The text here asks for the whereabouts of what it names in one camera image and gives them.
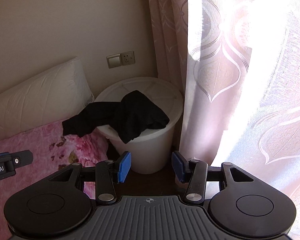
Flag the wall power socket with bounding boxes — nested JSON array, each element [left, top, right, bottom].
[[120, 51, 135, 66]]

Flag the white pillow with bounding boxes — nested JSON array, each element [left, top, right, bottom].
[[0, 57, 94, 140]]

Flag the wall light switch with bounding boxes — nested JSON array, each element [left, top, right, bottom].
[[107, 54, 122, 68]]

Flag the white plastic bucket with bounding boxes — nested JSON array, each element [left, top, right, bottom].
[[95, 77, 184, 174]]

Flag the pink floral bed blanket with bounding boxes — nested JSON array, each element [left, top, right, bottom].
[[0, 121, 108, 239]]

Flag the black trousers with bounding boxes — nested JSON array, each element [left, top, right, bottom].
[[62, 90, 170, 144]]

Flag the pink patterned curtain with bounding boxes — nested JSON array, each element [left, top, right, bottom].
[[149, 0, 300, 239]]

